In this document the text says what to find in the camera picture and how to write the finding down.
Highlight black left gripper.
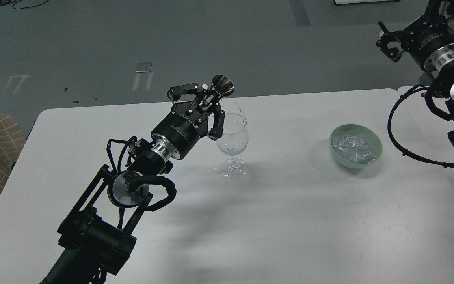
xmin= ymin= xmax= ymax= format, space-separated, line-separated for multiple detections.
xmin=150 ymin=83 xmax=225 ymax=160

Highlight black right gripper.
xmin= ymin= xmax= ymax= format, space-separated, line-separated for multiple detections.
xmin=376 ymin=0 xmax=454 ymax=72

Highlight steel double jigger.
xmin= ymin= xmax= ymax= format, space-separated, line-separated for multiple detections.
xmin=202 ymin=75 xmax=234 ymax=106

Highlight clear ice cubes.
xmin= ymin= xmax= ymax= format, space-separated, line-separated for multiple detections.
xmin=331 ymin=135 xmax=378 ymax=164

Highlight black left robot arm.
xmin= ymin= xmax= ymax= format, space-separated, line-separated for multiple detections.
xmin=42 ymin=75 xmax=234 ymax=284

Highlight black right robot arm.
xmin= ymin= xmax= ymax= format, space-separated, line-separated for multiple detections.
xmin=376 ymin=0 xmax=454 ymax=169

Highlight clear wine glass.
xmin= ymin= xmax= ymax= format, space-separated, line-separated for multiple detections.
xmin=216 ymin=101 xmax=249 ymax=182

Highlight white board on floor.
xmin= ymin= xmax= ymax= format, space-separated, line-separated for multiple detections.
xmin=333 ymin=0 xmax=397 ymax=5

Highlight green bowl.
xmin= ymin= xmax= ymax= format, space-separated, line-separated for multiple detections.
xmin=328 ymin=124 xmax=383 ymax=169

